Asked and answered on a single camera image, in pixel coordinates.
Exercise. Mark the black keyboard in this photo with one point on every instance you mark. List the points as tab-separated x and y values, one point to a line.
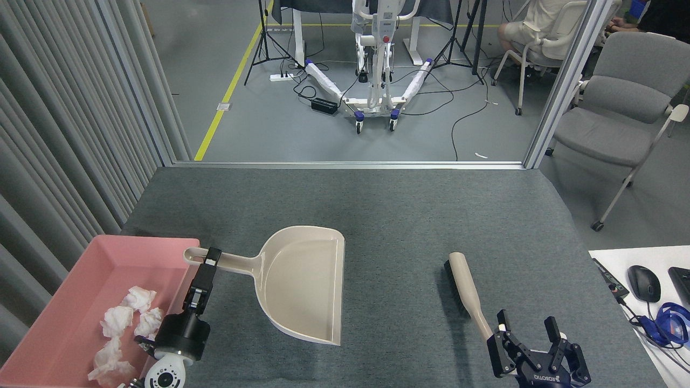
682	285

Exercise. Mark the silver table edge rail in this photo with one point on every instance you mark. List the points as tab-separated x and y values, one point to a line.
350	165

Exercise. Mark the white side table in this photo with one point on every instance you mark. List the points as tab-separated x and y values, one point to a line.
614	258

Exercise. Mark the black remote with buttons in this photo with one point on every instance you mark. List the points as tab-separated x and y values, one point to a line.
609	279

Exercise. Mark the white tissue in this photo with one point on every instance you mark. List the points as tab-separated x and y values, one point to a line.
117	321
149	322
138	299
110	364

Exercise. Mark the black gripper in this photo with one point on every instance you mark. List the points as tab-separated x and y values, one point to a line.
544	377
183	337

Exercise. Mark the black power adapter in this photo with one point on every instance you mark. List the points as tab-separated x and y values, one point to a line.
324	105

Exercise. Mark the metal floor socket plate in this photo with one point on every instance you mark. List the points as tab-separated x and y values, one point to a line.
223	106

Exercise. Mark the black computer mouse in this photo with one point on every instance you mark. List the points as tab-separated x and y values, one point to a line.
644	283

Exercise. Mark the white stand on wheels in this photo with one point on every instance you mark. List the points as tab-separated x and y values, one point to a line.
375	81

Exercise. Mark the grey padded chair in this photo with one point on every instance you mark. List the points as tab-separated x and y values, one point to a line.
614	134

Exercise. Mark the white power strip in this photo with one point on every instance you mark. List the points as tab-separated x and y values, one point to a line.
282	77

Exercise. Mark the beige plastic dustpan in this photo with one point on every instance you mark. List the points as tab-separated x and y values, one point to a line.
302	291

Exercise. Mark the pink plastic bin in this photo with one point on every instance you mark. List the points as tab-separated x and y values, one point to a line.
108	258

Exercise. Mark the person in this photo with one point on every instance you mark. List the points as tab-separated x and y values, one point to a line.
539	16
663	13

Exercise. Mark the white chair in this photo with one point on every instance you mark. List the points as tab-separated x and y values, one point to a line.
563	43

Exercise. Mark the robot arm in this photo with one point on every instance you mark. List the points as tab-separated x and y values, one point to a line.
164	374

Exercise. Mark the grey ribbed partition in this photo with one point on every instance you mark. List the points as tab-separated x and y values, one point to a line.
64	134

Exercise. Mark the silver post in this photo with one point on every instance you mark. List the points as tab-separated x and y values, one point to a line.
572	70

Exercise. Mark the black tripod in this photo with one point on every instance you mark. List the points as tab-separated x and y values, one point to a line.
263	27
478	48

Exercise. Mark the beige brush with black bristles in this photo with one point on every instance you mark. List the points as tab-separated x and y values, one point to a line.
461	280

